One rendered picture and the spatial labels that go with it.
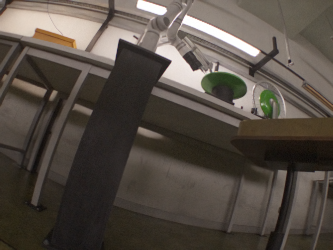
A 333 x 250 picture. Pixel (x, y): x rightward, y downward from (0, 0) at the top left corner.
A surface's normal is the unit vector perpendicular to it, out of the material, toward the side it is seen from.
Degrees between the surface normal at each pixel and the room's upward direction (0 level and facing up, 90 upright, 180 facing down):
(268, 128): 90
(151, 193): 90
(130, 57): 90
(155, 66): 90
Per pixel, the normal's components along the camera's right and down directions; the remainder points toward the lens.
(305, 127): -0.65, -0.41
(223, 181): 0.21, -0.25
